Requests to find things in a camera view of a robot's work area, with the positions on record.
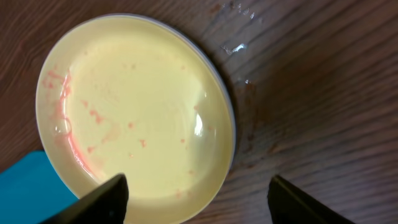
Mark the light blue plate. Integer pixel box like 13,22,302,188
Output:
96,13,237,169

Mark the yellow-green plate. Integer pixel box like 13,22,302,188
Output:
35,17,233,223

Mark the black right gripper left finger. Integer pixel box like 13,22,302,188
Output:
42,174,129,224

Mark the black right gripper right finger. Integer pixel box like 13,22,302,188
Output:
267,175,354,224

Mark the blue plastic tray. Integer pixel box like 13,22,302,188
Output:
0,151,78,223

